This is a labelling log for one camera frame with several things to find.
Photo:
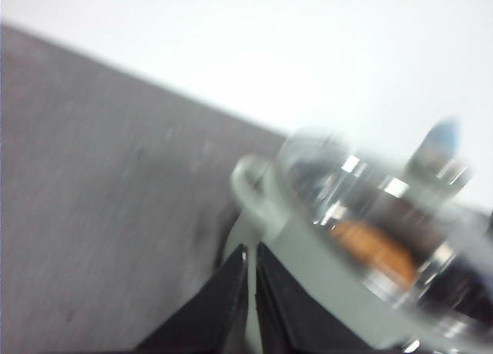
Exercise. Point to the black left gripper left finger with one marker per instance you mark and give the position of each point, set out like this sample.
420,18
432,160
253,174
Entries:
214,321

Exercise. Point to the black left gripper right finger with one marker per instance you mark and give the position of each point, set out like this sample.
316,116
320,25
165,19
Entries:
293,319

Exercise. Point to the brown potato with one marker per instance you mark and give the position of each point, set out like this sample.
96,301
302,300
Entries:
374,249

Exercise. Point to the glass lid with green knob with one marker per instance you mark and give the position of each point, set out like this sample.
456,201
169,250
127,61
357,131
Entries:
407,217

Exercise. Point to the green electric steamer pot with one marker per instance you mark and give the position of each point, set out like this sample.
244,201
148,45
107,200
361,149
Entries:
268,214

